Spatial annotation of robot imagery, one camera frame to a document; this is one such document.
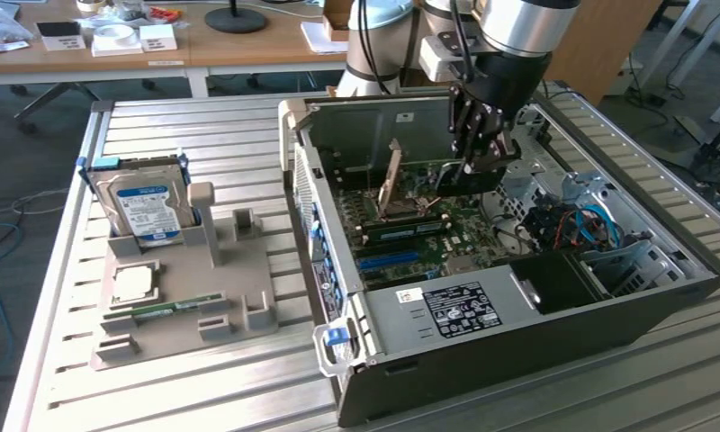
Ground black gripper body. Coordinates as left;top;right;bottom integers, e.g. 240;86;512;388
453;51;555;123

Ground wooden cabinet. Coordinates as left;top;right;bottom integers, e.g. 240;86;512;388
543;0;665;107

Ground green motherboard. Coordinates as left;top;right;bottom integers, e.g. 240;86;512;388
334;159;521;292

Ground CPU socket with open cover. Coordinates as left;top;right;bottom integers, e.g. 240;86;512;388
376;187;437;222

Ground installed green RAM stick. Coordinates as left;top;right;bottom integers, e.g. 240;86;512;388
360;214;452;247

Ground white paper stack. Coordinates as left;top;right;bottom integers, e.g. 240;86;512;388
300;20;350;56

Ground brown cardboard box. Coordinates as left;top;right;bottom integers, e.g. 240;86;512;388
321;0;354;44

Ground blue expansion slot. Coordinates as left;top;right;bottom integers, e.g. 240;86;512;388
356;250;420;272

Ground silver power supply with label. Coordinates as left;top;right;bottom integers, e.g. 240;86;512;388
352;264;545;359

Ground black round lamp base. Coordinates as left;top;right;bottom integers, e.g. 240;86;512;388
204;0;270;34

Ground open black PC case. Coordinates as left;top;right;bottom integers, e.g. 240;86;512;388
277;92;720;428

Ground white small box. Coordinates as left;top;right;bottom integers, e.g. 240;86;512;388
137;23;178;53

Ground orange small parts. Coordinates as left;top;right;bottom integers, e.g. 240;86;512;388
148;5;185;24

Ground hard disk in blue caddy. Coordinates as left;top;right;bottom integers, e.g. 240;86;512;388
76;152;198;249

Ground grey parts rack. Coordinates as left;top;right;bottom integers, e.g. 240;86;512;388
89;181;281;373

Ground white tape roll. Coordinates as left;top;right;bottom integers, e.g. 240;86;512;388
89;23;145;58

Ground loose green RAM stick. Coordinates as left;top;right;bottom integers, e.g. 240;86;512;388
101;292;226;320

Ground silver CPU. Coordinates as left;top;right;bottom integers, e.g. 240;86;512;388
109;265;158;308

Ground black and white box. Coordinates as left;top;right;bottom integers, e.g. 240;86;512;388
35;21;89;52

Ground clear plastic bag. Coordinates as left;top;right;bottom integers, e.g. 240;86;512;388
0;0;35;42

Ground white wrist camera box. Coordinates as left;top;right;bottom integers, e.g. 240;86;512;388
417;34;476;83

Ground orange wire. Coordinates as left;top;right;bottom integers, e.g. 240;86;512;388
557;210;584;249

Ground blue wire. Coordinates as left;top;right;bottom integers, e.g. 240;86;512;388
573;203;627;251

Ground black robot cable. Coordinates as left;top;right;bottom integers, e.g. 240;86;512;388
356;0;392;96

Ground white table frame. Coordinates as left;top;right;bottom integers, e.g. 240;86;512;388
632;0;720;125

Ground wooden desk with white frame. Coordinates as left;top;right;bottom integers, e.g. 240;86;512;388
0;0;353;99

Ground white case handle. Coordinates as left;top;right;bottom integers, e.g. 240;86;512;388
312;316;362;378

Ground white floor cable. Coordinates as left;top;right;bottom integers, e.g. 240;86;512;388
0;187;70;218

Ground blue floor cable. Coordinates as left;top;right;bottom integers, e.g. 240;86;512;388
0;215;23;391

